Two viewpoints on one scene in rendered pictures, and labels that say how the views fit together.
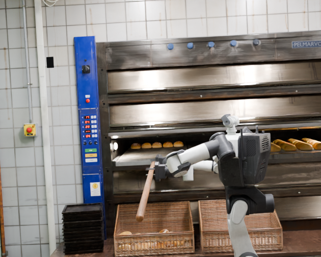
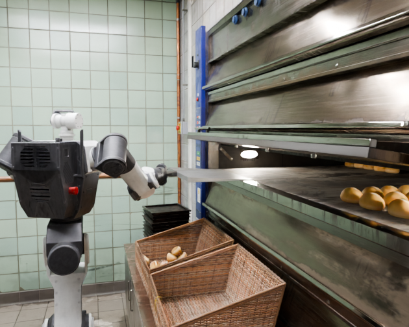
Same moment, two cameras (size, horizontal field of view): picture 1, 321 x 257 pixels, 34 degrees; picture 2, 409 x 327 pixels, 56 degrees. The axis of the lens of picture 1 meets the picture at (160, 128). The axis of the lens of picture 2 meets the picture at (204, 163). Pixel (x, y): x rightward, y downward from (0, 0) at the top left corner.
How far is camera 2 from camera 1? 3.88 m
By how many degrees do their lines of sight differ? 72
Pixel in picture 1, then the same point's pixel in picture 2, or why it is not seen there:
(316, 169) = (359, 265)
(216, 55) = (263, 19)
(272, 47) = not seen: outside the picture
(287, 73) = (324, 26)
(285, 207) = (310, 318)
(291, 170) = (323, 246)
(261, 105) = (296, 101)
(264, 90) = (298, 69)
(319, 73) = (374, 8)
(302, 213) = not seen: outside the picture
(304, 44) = not seen: outside the picture
